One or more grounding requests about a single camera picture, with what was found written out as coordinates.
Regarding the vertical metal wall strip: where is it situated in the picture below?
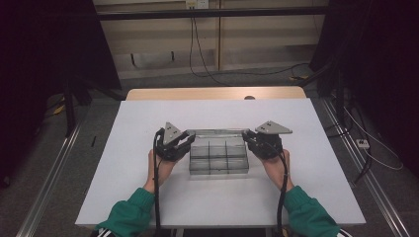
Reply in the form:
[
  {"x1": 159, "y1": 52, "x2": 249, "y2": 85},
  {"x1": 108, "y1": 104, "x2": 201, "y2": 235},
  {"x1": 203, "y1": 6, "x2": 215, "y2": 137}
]
[{"x1": 215, "y1": 0, "x2": 221, "y2": 72}]

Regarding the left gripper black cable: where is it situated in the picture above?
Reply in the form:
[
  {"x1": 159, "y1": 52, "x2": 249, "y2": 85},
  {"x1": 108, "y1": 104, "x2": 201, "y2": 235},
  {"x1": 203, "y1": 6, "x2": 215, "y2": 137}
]
[{"x1": 152, "y1": 127, "x2": 166, "y2": 237}]

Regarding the black striped trouser leg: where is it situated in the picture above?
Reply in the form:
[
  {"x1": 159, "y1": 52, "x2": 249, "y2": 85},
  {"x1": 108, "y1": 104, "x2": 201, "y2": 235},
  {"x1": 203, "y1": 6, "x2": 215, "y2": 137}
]
[
  {"x1": 335, "y1": 227, "x2": 355, "y2": 237},
  {"x1": 90, "y1": 227, "x2": 117, "y2": 237}
]

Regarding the white wall socket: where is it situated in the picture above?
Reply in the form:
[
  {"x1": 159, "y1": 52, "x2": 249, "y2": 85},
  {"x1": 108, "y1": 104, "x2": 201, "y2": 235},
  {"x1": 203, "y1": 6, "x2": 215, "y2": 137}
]
[{"x1": 185, "y1": 0, "x2": 210, "y2": 10}]

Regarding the black curtain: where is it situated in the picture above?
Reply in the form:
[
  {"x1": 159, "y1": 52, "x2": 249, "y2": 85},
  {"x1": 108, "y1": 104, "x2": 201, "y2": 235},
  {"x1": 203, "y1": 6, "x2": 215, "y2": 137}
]
[
  {"x1": 0, "y1": 0, "x2": 123, "y2": 186},
  {"x1": 309, "y1": 0, "x2": 419, "y2": 172}
]

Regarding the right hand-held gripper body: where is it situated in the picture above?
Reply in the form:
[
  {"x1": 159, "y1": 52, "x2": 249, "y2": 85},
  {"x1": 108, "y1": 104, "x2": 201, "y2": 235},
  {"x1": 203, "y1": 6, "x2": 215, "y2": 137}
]
[{"x1": 246, "y1": 120, "x2": 293, "y2": 162}]

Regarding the white table cover board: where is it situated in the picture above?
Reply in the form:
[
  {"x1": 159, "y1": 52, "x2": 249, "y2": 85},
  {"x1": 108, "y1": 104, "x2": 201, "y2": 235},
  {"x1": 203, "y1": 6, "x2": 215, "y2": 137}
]
[{"x1": 74, "y1": 98, "x2": 367, "y2": 229}]

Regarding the black hanging cable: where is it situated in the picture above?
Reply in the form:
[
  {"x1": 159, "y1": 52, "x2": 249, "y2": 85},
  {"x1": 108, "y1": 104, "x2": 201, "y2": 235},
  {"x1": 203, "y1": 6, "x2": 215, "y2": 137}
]
[
  {"x1": 193, "y1": 18, "x2": 231, "y2": 87},
  {"x1": 189, "y1": 16, "x2": 310, "y2": 80}
]

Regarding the metal floor rail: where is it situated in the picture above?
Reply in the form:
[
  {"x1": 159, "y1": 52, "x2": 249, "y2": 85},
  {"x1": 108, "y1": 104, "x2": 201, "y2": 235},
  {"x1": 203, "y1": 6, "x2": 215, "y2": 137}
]
[
  {"x1": 16, "y1": 121, "x2": 83, "y2": 237},
  {"x1": 320, "y1": 98, "x2": 413, "y2": 237}
]

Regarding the black horizontal bar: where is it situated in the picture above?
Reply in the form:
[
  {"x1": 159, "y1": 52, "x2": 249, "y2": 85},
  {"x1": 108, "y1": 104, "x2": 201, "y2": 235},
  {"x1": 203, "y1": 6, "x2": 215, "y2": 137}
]
[{"x1": 97, "y1": 5, "x2": 330, "y2": 22}]

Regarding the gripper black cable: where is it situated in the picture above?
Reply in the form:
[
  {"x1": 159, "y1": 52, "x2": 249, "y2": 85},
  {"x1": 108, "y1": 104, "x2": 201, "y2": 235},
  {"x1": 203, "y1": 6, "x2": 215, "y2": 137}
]
[
  {"x1": 272, "y1": 143, "x2": 291, "y2": 237},
  {"x1": 152, "y1": 127, "x2": 166, "y2": 237}
]

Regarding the person's left hand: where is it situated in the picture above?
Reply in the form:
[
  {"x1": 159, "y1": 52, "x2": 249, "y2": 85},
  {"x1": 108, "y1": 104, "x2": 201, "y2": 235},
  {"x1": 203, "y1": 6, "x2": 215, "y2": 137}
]
[{"x1": 143, "y1": 149, "x2": 178, "y2": 195}]

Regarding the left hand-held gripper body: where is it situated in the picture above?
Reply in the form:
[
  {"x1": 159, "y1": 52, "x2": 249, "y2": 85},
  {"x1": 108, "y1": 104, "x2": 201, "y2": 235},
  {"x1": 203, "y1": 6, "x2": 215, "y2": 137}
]
[{"x1": 153, "y1": 121, "x2": 192, "y2": 163}]

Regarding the clear plastic compartment box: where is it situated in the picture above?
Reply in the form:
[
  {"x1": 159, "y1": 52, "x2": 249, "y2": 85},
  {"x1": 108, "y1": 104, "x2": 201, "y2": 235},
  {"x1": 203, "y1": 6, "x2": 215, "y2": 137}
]
[{"x1": 188, "y1": 127, "x2": 250, "y2": 176}]

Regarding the white floor cable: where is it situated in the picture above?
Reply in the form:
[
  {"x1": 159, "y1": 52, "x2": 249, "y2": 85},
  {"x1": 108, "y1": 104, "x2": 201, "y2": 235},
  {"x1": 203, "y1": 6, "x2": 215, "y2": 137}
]
[{"x1": 342, "y1": 105, "x2": 405, "y2": 172}]

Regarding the black floor cable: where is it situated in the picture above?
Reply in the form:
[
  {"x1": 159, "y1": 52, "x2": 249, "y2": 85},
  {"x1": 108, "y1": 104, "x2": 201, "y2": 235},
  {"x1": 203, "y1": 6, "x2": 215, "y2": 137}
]
[{"x1": 353, "y1": 144, "x2": 375, "y2": 185}]

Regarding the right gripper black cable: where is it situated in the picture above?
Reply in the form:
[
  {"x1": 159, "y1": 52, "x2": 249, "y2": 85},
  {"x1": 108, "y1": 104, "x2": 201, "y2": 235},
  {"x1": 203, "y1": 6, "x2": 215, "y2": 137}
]
[{"x1": 272, "y1": 143, "x2": 291, "y2": 237}]

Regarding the black metal stand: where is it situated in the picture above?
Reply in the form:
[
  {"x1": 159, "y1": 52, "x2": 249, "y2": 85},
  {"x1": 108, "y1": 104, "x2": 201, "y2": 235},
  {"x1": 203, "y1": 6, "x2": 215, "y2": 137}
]
[
  {"x1": 62, "y1": 77, "x2": 126, "y2": 138},
  {"x1": 315, "y1": 58, "x2": 350, "y2": 127}
]

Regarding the person's right hand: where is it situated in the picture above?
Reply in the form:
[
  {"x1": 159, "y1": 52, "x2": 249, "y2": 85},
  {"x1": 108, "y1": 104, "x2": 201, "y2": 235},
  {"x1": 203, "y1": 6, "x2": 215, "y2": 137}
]
[{"x1": 261, "y1": 148, "x2": 295, "y2": 193}]

